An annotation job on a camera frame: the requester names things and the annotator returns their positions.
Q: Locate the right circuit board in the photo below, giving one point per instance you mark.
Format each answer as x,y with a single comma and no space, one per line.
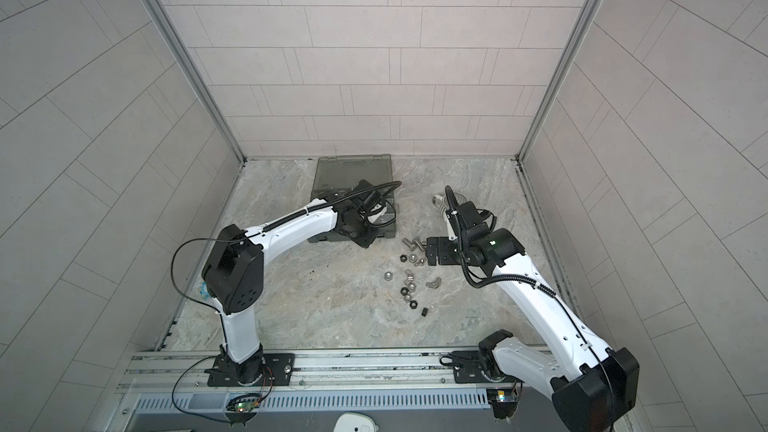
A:
503,402

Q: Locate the ribbed grey ceramic cup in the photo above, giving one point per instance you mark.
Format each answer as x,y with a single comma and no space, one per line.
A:
441,202

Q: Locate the left green circuit board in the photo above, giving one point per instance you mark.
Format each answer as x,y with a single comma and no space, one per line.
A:
241,409

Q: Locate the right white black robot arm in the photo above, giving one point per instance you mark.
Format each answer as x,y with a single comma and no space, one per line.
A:
590,384

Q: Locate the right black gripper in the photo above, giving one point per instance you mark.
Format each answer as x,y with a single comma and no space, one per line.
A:
441,256

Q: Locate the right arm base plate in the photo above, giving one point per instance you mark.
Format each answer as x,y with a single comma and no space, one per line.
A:
466,367

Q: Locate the white round object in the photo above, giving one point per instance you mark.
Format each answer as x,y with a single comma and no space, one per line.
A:
355,422

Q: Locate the aluminium mounting rail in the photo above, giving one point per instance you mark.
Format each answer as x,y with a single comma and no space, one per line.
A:
345,380

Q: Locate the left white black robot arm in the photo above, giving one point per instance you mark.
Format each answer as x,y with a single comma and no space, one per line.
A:
235,269

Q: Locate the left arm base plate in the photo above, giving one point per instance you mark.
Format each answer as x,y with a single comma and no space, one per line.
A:
270,369

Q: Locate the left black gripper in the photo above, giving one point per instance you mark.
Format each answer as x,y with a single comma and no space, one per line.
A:
368,240

